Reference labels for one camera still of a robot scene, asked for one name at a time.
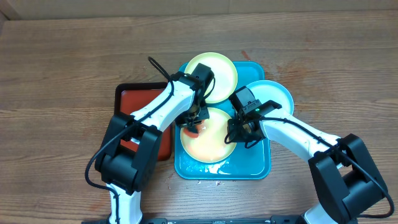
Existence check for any dark green sponge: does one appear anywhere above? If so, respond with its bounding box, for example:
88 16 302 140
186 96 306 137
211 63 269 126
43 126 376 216
183 126 200 138

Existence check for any yellow-green plate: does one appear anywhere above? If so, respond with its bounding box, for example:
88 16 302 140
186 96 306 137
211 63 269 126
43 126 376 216
180 108 236 163
184 52 238 104

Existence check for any light blue plate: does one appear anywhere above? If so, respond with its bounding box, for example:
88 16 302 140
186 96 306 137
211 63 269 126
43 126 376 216
246 80 294 114

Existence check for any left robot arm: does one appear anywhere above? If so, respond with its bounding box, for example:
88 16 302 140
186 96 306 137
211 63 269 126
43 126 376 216
85 72 214 223

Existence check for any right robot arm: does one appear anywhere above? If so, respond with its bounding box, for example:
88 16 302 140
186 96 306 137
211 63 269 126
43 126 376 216
224 107 395 223

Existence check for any teal plastic tray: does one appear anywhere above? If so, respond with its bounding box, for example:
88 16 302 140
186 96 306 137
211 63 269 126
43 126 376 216
174 61 271 180

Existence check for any red and black tray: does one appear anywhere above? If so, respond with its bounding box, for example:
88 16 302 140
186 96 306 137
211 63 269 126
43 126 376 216
114 82 173 161

